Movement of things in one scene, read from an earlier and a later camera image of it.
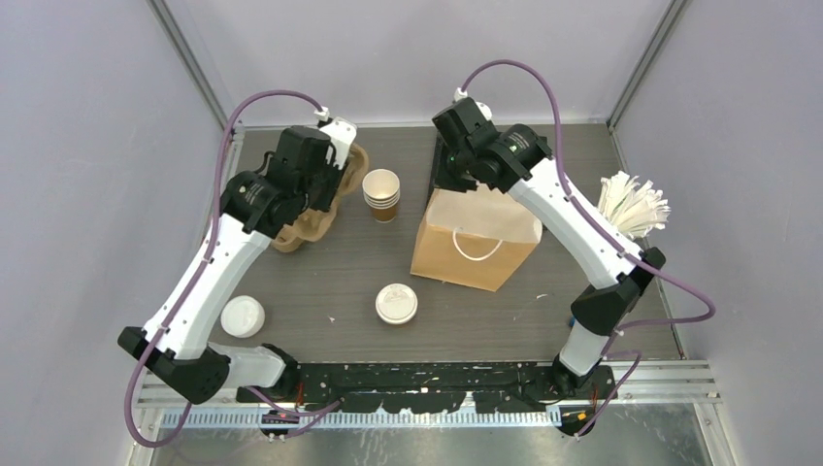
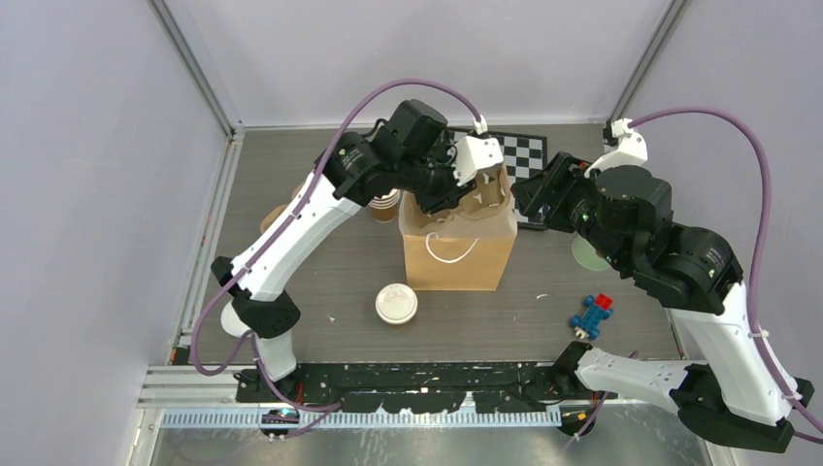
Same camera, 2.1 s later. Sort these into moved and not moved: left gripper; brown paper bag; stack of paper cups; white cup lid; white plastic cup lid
Moved: left gripper; brown paper bag
Not moved: stack of paper cups; white plastic cup lid; white cup lid
